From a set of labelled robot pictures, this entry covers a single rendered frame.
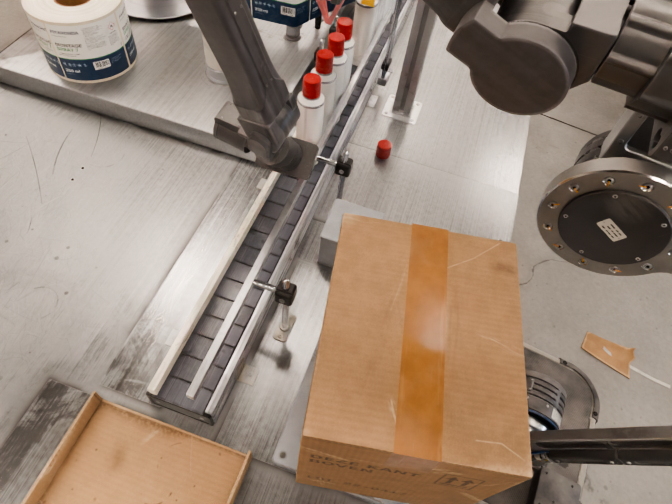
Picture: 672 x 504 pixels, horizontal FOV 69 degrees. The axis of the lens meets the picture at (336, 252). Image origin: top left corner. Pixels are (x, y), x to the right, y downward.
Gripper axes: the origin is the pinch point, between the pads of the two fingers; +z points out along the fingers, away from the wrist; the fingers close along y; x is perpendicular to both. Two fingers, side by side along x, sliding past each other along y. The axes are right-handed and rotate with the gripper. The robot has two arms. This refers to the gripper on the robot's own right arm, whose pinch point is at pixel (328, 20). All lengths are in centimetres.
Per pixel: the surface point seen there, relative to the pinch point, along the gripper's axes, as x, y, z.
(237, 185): -5.5, 38.4, 19.2
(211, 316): 5, 71, 15
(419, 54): 22.0, 1.1, 1.2
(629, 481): 126, 38, 101
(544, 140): 85, -117, 100
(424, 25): 21.4, 0.2, -4.9
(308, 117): 7.4, 32.5, 0.4
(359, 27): 6.1, -5.5, 2.9
